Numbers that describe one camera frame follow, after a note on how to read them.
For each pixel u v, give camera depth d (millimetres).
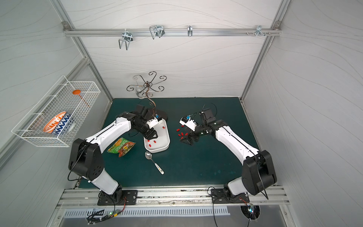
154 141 947
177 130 1011
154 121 788
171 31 797
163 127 1015
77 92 784
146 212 703
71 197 752
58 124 574
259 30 765
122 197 717
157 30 764
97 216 689
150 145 931
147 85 860
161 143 934
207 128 616
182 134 984
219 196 736
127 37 783
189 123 703
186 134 989
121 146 870
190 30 753
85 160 449
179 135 984
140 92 963
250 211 719
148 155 882
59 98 703
